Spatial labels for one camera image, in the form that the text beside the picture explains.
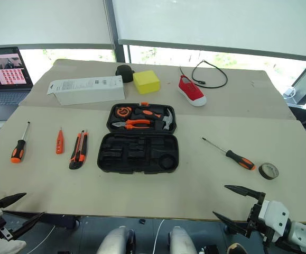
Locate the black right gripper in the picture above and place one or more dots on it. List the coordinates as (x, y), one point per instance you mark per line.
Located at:
(253, 222)

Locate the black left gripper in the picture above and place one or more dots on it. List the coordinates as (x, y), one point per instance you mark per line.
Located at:
(3, 232)

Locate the black tape roll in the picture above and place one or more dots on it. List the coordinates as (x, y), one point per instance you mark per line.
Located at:
(263, 173)

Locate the orange voltage tester pen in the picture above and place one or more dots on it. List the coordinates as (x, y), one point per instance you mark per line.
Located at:
(60, 141)

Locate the orange black utility knife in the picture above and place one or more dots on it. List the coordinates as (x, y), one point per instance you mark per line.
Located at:
(78, 150)

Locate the black tool case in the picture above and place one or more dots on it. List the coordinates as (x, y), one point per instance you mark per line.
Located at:
(138, 148)

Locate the silver rounded robot leg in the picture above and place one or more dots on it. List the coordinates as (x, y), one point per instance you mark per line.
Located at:
(181, 240)
(115, 240)

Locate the small black floor clip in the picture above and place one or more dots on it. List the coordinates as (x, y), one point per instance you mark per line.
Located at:
(142, 221)

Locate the open laptop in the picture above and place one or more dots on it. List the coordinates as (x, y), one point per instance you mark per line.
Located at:
(2, 87)

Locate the red canvas shoe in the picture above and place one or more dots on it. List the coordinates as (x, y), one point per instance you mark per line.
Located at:
(192, 91)

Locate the white power adapter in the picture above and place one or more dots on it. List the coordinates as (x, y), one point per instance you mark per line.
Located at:
(290, 92)

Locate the long white cardboard box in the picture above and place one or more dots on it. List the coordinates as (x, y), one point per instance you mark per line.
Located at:
(89, 90)

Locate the orange black tape measure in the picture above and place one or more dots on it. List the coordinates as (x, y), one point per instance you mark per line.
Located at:
(123, 111)

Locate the yellow foam block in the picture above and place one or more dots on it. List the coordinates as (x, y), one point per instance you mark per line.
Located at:
(146, 82)

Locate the white roller blind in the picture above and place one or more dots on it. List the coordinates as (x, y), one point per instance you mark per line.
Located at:
(44, 21)
(216, 23)

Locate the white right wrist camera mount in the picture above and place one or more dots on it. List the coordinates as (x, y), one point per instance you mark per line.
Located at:
(274, 217)

